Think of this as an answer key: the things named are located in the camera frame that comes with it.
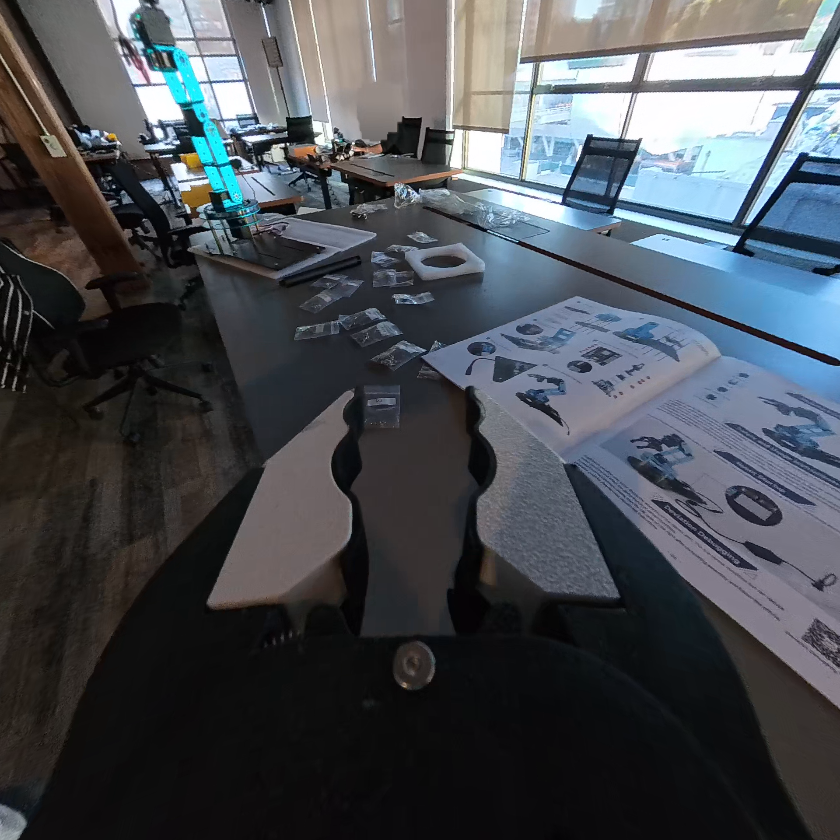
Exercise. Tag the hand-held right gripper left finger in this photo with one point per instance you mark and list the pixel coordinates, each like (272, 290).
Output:
(289, 525)

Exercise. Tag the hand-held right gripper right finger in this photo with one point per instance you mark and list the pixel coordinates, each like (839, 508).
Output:
(538, 525)

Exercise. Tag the small clear screw pouch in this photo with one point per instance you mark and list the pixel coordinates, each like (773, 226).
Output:
(382, 417)

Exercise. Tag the dark work desk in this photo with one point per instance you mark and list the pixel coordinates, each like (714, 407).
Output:
(295, 394)

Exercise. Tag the adjoining dark desk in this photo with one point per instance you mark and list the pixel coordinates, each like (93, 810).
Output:
(590, 262)

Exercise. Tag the dark office desk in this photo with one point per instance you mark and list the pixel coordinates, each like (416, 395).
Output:
(262, 187)
(394, 167)

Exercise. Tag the printed instruction manual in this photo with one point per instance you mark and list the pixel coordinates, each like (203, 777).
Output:
(656, 394)

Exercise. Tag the scatter of clear screw bags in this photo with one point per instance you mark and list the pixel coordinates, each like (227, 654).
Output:
(377, 334)

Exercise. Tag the black office chair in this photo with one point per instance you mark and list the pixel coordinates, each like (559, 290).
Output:
(124, 334)
(148, 210)

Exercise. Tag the black screwdriver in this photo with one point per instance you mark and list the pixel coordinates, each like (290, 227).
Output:
(321, 269)

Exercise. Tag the white foam sheet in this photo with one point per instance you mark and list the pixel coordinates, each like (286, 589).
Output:
(341, 236)

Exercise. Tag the crumpled clear plastic wrap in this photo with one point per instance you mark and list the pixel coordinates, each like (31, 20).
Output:
(485, 213)

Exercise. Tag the clear bag of dark parts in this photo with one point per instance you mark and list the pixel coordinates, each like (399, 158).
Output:
(367, 210)

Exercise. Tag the striped cloth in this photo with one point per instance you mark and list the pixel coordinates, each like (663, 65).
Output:
(13, 328)

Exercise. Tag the yellow storage bin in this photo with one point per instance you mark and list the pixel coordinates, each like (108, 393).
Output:
(193, 197)

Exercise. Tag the black mesh chair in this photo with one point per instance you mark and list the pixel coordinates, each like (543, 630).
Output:
(600, 174)
(800, 216)

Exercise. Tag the person's white shoe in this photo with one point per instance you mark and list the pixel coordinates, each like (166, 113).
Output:
(10, 823)

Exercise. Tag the wooden pillar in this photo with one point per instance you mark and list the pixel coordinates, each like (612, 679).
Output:
(59, 177)

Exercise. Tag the beige roller blind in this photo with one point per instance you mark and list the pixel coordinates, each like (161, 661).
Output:
(485, 65)
(656, 29)

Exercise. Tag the large window wall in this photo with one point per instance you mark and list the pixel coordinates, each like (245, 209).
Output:
(689, 131)

